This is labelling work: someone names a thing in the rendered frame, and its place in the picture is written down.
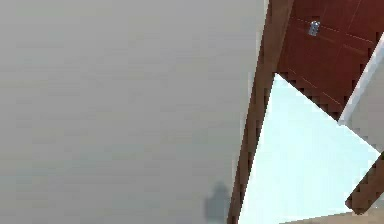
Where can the brown door frame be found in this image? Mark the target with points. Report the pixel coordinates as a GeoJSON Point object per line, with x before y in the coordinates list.
{"type": "Point", "coordinates": [263, 100]}

